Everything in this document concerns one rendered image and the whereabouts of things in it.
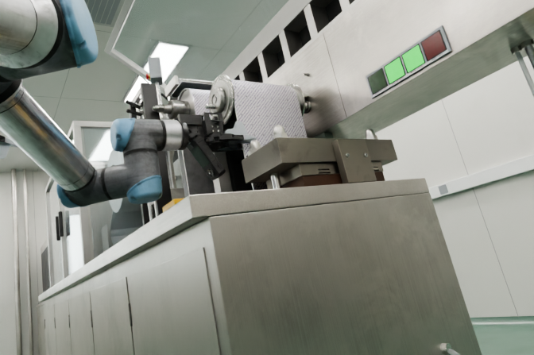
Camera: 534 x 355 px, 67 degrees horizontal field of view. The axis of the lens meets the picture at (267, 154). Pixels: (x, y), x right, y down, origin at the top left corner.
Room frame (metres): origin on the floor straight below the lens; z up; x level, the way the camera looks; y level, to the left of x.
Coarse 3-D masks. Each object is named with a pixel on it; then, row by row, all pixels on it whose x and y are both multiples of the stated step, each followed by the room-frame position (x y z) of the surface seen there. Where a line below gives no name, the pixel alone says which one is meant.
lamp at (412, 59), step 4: (412, 48) 0.93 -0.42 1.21; (416, 48) 0.92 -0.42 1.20; (408, 52) 0.94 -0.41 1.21; (412, 52) 0.93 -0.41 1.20; (416, 52) 0.92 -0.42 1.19; (420, 52) 0.91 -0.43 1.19; (404, 56) 0.95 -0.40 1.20; (408, 56) 0.94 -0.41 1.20; (412, 56) 0.93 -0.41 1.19; (416, 56) 0.92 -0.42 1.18; (420, 56) 0.92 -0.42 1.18; (404, 60) 0.95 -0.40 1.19; (408, 60) 0.94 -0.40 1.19; (412, 60) 0.94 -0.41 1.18; (416, 60) 0.93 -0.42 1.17; (420, 60) 0.92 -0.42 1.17; (408, 64) 0.95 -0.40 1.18; (412, 64) 0.94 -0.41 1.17; (416, 64) 0.93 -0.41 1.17; (420, 64) 0.92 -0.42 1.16; (408, 68) 0.95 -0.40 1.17; (412, 68) 0.94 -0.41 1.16
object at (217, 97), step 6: (216, 90) 1.05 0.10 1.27; (222, 90) 1.05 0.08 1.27; (210, 96) 1.08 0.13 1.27; (216, 96) 1.06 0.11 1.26; (222, 96) 1.04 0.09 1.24; (210, 102) 1.09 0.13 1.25; (216, 102) 1.06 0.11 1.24; (222, 102) 1.05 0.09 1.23; (216, 108) 1.06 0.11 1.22; (222, 108) 1.06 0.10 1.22
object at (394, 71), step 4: (396, 60) 0.97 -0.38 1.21; (388, 64) 0.99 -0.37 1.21; (392, 64) 0.98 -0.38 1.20; (396, 64) 0.97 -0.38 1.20; (400, 64) 0.96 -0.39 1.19; (388, 68) 0.99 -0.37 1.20; (392, 68) 0.99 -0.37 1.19; (396, 68) 0.98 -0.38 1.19; (400, 68) 0.97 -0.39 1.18; (388, 72) 1.00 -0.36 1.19; (392, 72) 0.99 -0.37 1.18; (396, 72) 0.98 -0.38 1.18; (400, 72) 0.97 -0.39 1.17; (388, 76) 1.00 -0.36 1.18; (392, 76) 0.99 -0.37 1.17; (396, 76) 0.98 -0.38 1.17; (400, 76) 0.97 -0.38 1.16; (392, 80) 0.99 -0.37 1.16
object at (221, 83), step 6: (216, 84) 1.07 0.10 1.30; (222, 84) 1.05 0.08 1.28; (228, 90) 1.03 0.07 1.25; (294, 90) 1.19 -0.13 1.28; (228, 96) 1.03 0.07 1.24; (228, 102) 1.04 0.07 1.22; (228, 108) 1.05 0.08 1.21; (216, 114) 1.10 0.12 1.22; (222, 114) 1.07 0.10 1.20; (234, 114) 1.08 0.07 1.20; (234, 120) 1.11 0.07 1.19
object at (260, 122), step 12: (240, 108) 1.04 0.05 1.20; (252, 108) 1.06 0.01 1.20; (264, 108) 1.09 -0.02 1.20; (276, 108) 1.11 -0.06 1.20; (240, 120) 1.03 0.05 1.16; (252, 120) 1.06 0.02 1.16; (264, 120) 1.08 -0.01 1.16; (276, 120) 1.11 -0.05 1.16; (288, 120) 1.14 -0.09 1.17; (300, 120) 1.16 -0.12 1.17; (252, 132) 1.05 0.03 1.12; (264, 132) 1.08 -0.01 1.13; (288, 132) 1.13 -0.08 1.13; (300, 132) 1.16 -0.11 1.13; (264, 144) 1.07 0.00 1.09
